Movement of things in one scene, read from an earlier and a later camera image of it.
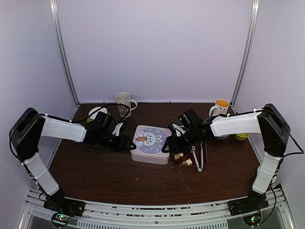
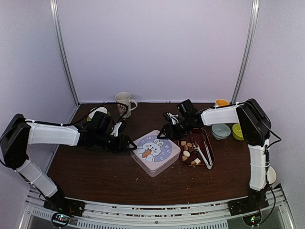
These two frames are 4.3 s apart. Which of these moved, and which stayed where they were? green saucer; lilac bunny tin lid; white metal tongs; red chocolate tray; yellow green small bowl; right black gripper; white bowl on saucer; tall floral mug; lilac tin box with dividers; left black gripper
Moved: lilac bunny tin lid; lilac tin box with dividers; right black gripper; red chocolate tray; white metal tongs
Stayed: tall floral mug; left black gripper; yellow green small bowl; green saucer; white bowl on saucer
